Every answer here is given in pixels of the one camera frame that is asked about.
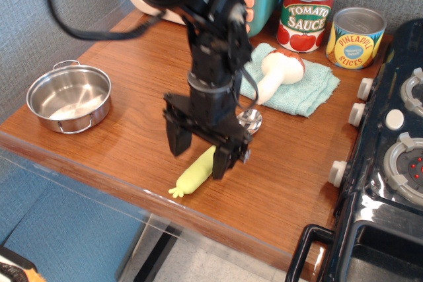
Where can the light blue folded cloth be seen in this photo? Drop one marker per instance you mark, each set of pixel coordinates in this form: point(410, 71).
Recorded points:
point(302, 98)

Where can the orange object on tray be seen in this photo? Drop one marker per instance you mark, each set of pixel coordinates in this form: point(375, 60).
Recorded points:
point(15, 273)

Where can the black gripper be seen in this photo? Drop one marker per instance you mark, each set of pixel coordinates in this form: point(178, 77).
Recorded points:
point(208, 113)

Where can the black toy stove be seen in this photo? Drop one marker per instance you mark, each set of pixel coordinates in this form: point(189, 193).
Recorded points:
point(378, 229)

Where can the stainless steel pot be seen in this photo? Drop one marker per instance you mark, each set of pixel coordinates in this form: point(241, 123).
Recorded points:
point(71, 98)

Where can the tomato sauce can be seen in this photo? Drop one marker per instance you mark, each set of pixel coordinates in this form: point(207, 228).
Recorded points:
point(302, 24)

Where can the white plush mushroom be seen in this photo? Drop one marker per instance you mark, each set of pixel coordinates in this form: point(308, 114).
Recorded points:
point(279, 67)

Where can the pineapple slices can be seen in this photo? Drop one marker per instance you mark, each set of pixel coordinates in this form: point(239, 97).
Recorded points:
point(355, 37)

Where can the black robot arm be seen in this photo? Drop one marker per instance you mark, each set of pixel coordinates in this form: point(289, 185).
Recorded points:
point(220, 48)

